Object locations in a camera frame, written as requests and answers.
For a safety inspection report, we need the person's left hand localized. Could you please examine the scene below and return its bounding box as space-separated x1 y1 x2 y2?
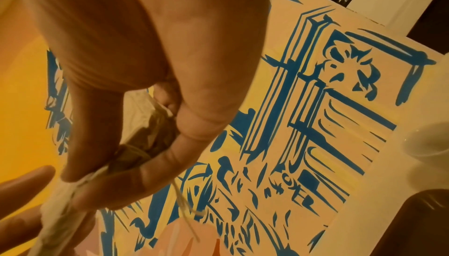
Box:
0 164 98 256

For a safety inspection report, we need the person's right hand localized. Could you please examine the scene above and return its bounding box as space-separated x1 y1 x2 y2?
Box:
10 0 273 212

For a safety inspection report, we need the white tea bag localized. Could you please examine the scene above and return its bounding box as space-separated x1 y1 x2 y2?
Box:
24 88 208 256

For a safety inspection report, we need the dark brown tray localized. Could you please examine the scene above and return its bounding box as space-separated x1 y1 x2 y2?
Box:
368 188 449 256

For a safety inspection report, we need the small white cup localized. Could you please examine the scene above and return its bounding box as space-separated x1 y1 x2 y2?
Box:
401 122 449 167

